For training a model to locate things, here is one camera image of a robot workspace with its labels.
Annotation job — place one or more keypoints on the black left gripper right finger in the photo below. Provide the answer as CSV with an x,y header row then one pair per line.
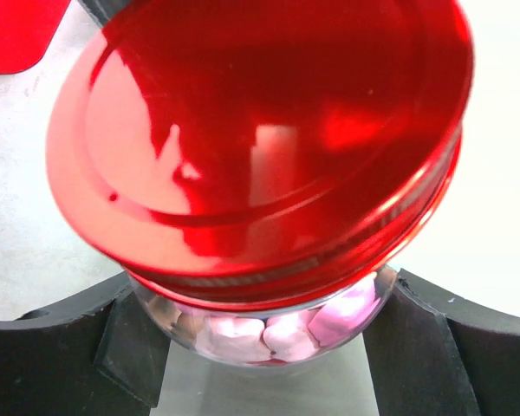
x,y
431,352

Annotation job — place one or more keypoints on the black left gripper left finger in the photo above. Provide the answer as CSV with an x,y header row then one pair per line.
x,y
94,353

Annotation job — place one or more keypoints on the clear glass jar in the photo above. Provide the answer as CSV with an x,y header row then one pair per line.
x,y
281,338

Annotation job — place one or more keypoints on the red round lid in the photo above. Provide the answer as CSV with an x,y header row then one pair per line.
x,y
247,156

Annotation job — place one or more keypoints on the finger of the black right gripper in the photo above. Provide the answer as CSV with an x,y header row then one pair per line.
x,y
104,11

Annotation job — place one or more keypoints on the red box of lollipops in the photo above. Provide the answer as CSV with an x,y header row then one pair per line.
x,y
26,30

